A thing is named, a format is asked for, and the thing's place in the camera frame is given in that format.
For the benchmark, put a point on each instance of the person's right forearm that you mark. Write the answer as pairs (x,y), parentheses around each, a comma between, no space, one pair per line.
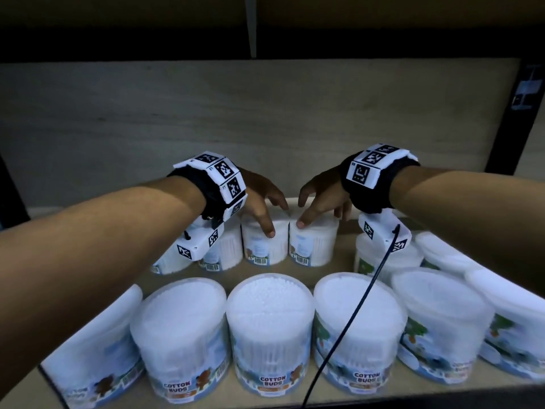
(477,217)

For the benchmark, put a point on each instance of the white jar with blue label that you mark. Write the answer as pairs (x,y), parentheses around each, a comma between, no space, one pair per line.
(264,251)
(317,247)

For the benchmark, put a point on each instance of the black wristband with marker tags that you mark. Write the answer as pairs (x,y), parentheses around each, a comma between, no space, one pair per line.
(200,187)
(366,195)

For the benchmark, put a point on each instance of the person's right hand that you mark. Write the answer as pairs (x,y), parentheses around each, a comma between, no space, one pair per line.
(328,191)

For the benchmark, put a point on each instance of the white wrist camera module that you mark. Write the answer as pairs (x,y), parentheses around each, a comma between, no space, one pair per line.
(381,230)
(198,244)

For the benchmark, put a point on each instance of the black frame wooden shelf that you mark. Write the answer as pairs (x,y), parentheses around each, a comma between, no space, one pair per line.
(345,247)

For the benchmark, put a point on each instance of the person's left forearm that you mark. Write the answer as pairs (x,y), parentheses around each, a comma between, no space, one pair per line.
(85,259)

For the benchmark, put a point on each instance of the person's left hand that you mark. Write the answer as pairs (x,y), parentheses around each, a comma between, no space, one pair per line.
(259,191)

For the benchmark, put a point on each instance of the cotton bud tubs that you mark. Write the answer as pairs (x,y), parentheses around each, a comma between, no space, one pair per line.
(268,319)

